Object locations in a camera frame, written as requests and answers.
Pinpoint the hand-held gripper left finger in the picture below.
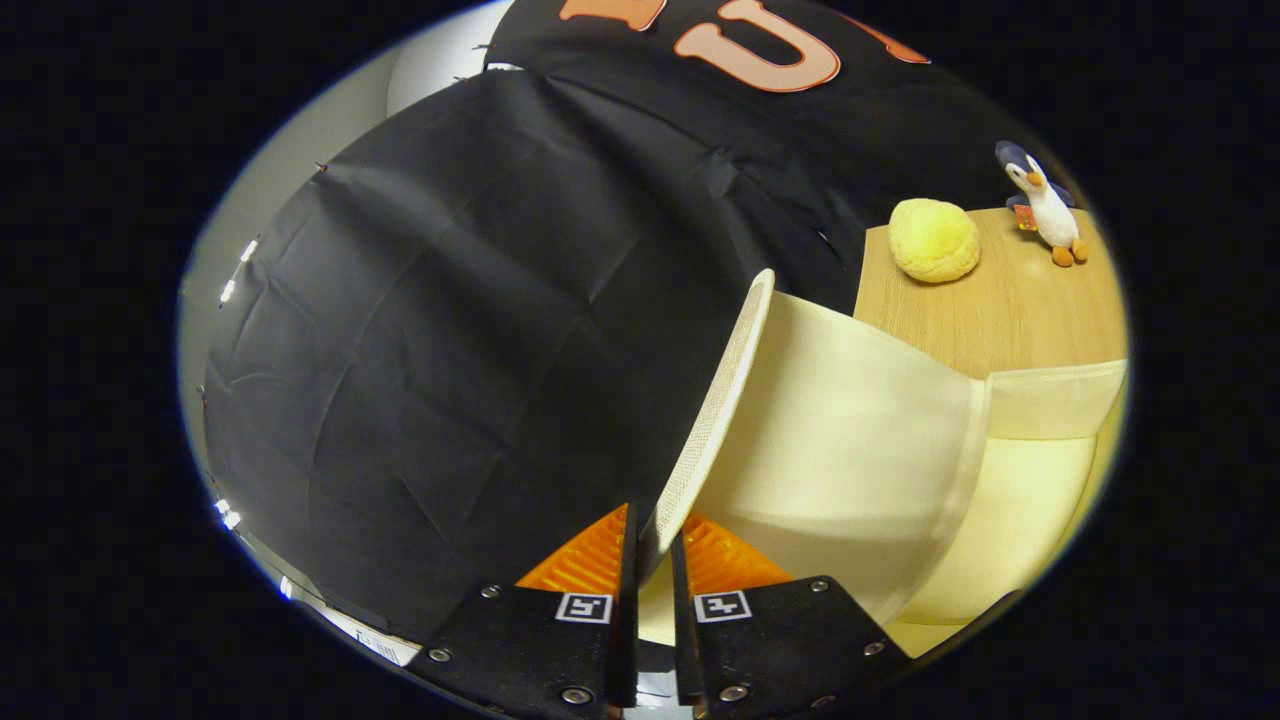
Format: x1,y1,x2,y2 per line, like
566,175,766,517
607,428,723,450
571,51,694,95
408,503,641,720

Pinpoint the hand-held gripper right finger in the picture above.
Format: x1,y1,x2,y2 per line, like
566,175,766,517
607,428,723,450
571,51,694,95
670,510,913,720

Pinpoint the cream fabric storage box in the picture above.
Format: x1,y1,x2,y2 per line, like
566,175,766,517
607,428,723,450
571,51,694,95
640,268,1131,658

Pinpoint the black backdrop cloth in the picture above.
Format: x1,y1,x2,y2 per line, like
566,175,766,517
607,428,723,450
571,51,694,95
200,0,1091,643

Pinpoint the yellow plush ball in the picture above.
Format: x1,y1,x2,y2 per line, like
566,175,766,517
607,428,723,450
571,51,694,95
888,198,982,284

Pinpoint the penguin plush toy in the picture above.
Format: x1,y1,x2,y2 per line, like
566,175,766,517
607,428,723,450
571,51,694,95
994,140,1089,268

